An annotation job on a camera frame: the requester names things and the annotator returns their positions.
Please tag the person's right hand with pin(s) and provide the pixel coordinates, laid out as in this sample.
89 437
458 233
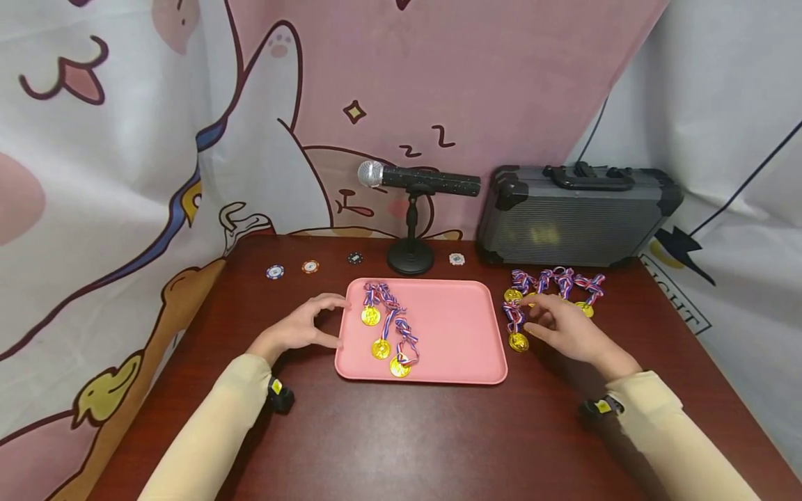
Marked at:
579 334

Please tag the person's left hand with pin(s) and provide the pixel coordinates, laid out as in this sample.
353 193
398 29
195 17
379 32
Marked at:
294 330

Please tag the person's left fingers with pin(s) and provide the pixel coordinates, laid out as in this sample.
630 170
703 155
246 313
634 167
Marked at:
332 301

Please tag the person's right thumb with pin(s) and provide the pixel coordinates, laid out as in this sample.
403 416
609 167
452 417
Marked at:
550 338

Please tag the person's right fingers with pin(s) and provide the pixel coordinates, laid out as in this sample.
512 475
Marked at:
539 302

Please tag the person's left thumb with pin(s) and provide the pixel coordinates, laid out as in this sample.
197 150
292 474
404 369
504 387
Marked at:
329 342

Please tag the gold medal with striped ribbon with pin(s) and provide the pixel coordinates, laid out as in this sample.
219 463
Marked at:
513 295
544 279
518 342
591 284
400 367
381 348
371 316
566 281

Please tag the orange poker chip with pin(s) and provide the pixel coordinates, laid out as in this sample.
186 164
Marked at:
310 266

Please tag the black poker chip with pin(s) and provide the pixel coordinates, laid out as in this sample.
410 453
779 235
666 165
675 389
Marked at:
355 258

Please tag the blue poker chip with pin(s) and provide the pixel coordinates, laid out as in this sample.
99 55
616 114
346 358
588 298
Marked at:
274 271

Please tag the black wrist band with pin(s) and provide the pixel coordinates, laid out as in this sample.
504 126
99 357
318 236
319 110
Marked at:
601 407
280 396

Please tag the pink rectangular tray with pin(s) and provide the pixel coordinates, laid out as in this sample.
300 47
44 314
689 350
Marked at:
457 334

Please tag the black microphone stand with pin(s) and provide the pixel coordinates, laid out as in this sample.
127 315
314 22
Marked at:
411 259

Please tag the white poker chip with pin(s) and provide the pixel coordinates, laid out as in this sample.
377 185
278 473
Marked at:
457 259

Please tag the black microphone with silver head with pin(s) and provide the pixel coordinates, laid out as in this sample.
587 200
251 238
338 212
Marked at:
432 182

